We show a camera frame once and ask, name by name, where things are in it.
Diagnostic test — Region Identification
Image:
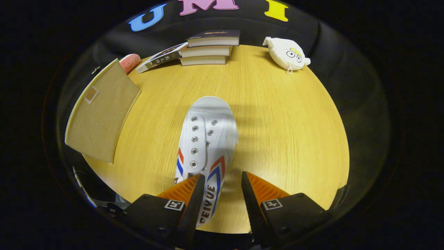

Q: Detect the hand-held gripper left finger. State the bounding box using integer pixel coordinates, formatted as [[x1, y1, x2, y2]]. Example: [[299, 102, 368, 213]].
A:
[[120, 174, 206, 250]]

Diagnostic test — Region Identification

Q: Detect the white canvas shoe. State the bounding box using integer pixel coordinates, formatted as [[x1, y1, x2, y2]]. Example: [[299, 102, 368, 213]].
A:
[[174, 96, 239, 228]]

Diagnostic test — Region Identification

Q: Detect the white plush toy with eyes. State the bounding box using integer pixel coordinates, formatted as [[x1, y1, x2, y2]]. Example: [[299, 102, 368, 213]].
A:
[[263, 36, 311, 75]]

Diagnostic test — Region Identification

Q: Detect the watermelon slice plush toy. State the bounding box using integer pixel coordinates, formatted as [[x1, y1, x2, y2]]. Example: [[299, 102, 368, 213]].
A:
[[119, 53, 142, 74]]

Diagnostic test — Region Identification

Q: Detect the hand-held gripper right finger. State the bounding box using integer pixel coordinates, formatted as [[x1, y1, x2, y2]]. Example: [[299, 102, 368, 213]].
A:
[[241, 171, 332, 249]]

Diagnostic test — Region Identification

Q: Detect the white cover book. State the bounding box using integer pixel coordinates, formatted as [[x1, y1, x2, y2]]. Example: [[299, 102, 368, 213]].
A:
[[136, 42, 188, 74]]

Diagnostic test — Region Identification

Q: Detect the beige fabric storage box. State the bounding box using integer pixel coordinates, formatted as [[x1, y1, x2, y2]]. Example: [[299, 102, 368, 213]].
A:
[[65, 58, 142, 164]]

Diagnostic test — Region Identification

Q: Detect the dark cover book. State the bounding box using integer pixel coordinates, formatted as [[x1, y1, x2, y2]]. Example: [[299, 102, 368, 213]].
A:
[[187, 30, 240, 47]]

